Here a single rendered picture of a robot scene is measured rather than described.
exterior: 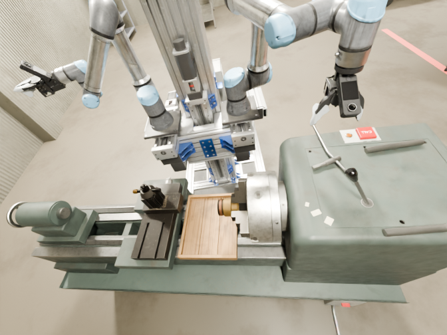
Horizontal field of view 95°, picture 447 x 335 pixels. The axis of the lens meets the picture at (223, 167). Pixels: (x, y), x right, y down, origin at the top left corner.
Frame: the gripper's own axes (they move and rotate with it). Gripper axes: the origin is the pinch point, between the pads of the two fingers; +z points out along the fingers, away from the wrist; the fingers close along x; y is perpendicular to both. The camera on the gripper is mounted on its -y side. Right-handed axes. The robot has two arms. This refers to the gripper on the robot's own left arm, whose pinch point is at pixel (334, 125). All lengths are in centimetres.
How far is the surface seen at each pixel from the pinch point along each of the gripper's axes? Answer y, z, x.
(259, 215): -21.8, 21.8, 27.3
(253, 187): -11.4, 18.4, 29.0
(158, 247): -27, 47, 79
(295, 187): -13.0, 17.4, 13.2
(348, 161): -3.1, 16.6, -8.1
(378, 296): -40, 88, -31
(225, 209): -14, 31, 42
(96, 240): -20, 56, 125
